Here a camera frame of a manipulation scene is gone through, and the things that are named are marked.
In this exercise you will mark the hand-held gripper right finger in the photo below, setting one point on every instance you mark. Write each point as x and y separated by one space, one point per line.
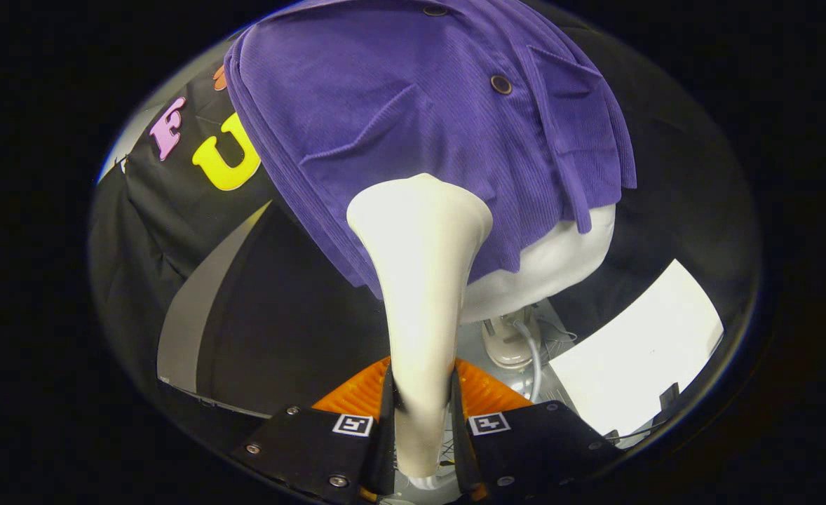
532 445

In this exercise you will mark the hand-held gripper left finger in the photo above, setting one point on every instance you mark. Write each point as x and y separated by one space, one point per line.
308 449

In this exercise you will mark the white garment steamer head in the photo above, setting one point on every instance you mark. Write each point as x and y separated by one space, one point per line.
420 280

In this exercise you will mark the mannequin stand base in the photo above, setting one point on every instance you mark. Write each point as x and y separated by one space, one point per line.
508 344

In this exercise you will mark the grey cabinet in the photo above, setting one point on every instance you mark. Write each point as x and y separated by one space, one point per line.
280 337

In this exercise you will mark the white floor sheet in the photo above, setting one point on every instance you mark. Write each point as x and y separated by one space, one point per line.
630 351

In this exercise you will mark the white mannequin torso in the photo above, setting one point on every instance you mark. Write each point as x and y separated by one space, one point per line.
560 259

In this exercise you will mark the black backdrop cloth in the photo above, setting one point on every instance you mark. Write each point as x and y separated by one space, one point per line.
665 140

